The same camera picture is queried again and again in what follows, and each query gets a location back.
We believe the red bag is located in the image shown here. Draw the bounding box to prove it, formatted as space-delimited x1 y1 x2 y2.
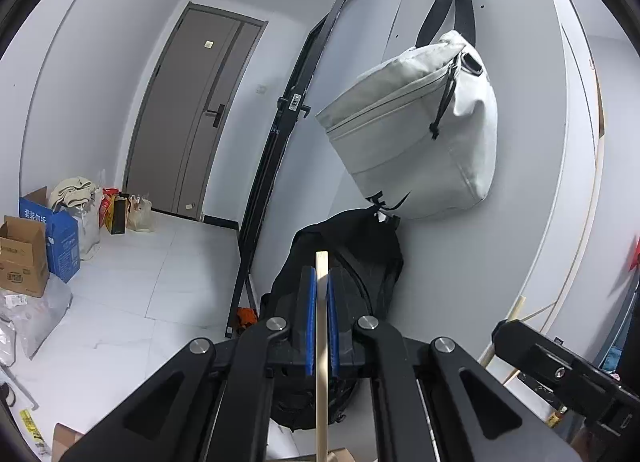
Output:
100 187 121 229

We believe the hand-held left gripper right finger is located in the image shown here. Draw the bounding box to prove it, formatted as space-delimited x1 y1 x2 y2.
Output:
326 266 587 462

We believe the black yellow paper bag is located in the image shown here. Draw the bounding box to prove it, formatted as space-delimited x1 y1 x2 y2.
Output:
105 193 130 235

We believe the grey sling bag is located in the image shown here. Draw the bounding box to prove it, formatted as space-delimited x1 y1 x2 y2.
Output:
315 0 499 221

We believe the cream cloth bag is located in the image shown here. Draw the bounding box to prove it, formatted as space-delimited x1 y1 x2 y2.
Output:
48 175 96 209

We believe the white wood-trimmed cabinet panel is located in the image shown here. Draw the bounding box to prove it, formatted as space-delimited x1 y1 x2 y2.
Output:
385 0 640 383

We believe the brown cardboard box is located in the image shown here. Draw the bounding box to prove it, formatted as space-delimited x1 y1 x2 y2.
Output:
0 214 51 298

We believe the blue cardboard box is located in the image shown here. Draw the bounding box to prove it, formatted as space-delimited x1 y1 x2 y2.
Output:
19 186 81 284

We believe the white plastic bag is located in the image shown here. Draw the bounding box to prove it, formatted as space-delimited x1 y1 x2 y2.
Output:
75 192 103 262

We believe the brown cardboard flap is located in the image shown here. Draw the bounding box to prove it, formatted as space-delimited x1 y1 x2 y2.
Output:
52 423 86 462

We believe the black metal frame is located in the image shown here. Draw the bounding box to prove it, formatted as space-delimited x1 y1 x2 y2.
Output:
225 0 372 340

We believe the clear plastic bag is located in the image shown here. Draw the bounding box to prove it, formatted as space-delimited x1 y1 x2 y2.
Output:
0 287 73 360

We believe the grey door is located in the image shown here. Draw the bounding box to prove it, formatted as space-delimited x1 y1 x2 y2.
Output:
121 2 268 223

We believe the beige plastic bag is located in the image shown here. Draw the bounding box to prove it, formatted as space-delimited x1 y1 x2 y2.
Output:
126 194 157 233

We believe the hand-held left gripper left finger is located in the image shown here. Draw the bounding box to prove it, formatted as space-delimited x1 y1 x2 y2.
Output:
60 266 317 462

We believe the black door handle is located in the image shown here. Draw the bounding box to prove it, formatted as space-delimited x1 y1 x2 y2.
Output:
202 103 227 129

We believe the black backpack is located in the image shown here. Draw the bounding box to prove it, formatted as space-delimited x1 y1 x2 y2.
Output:
257 208 405 430

